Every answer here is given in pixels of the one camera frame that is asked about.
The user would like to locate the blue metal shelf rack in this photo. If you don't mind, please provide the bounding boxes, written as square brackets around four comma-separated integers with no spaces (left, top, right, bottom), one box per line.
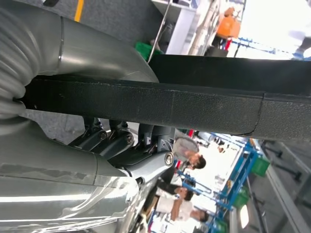
[176,138,259,233]

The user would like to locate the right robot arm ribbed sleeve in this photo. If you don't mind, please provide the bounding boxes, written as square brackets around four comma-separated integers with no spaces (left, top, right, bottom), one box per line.
[0,0,63,121]

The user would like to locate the person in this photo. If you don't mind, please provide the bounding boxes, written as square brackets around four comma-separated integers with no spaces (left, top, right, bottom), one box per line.
[171,128,207,171]
[154,196,210,226]
[156,178,195,202]

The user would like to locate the yellow floor tape strip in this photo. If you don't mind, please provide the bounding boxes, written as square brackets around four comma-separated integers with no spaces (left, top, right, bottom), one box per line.
[74,0,85,22]

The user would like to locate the green plastic crate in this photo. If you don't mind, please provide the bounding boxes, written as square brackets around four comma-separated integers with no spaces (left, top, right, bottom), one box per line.
[233,189,249,210]
[214,218,229,233]
[134,42,163,63]
[251,156,270,178]

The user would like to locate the thin metal rod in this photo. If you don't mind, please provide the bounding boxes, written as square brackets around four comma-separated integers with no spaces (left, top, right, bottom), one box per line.
[146,0,171,63]

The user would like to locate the white table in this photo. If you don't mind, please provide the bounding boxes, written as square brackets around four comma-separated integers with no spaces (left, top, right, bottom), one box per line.
[152,0,197,55]

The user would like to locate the open cardboard box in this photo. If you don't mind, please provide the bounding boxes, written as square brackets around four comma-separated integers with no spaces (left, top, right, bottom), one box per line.
[216,7,241,39]

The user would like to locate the grey metal bench frame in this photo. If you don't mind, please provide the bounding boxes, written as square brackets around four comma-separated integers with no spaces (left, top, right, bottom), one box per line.
[246,141,311,233]

